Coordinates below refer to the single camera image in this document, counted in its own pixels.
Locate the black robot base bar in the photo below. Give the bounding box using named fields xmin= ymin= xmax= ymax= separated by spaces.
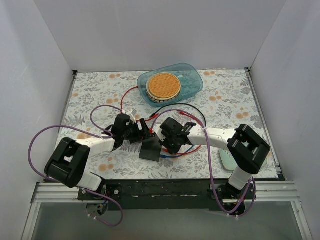
xmin=77 ymin=178 xmax=253 ymax=211

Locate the floral patterned table mat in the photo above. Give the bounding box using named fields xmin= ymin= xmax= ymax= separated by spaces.
xmin=59 ymin=69 xmax=267 ymax=179

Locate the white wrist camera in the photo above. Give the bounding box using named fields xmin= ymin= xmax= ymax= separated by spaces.
xmin=121 ymin=109 xmax=137 ymax=123
xmin=153 ymin=124 xmax=166 ymax=146

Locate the light green square plate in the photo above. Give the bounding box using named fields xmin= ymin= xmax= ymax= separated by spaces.
xmin=219 ymin=148 xmax=237 ymax=171

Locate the teal plastic container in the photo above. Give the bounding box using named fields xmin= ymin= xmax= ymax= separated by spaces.
xmin=137 ymin=63 xmax=204 ymax=108

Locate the blue ethernet cable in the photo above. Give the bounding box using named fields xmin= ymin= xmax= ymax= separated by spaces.
xmin=159 ymin=146 xmax=197 ymax=159

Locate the orange woven round coaster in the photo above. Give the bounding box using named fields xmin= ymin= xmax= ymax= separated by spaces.
xmin=147 ymin=73 xmax=182 ymax=99

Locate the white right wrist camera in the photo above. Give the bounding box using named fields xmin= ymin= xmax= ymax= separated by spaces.
xmin=153 ymin=124 xmax=166 ymax=146

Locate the long red ethernet cable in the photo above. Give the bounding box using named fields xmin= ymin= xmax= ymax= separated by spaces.
xmin=120 ymin=84 xmax=161 ymax=123

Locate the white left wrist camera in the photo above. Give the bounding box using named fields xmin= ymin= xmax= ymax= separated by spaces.
xmin=121 ymin=109 xmax=137 ymax=123

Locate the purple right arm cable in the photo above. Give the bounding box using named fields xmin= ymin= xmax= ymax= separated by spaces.
xmin=151 ymin=109 xmax=257 ymax=219

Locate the aluminium frame rail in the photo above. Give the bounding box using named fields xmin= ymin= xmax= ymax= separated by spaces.
xmin=21 ymin=181 xmax=312 ymax=240

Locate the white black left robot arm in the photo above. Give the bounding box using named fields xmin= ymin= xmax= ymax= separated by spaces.
xmin=44 ymin=113 xmax=162 ymax=200

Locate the black network switch box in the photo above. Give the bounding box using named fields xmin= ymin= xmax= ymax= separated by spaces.
xmin=139 ymin=136 xmax=162 ymax=162

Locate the black ethernet cable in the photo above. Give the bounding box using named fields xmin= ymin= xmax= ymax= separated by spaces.
xmin=148 ymin=103 xmax=207 ymax=127

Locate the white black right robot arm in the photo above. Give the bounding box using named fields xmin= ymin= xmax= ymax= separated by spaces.
xmin=152 ymin=117 xmax=271 ymax=199

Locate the short red ethernet cable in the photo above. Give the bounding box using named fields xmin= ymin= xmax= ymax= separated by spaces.
xmin=161 ymin=111 xmax=203 ymax=156

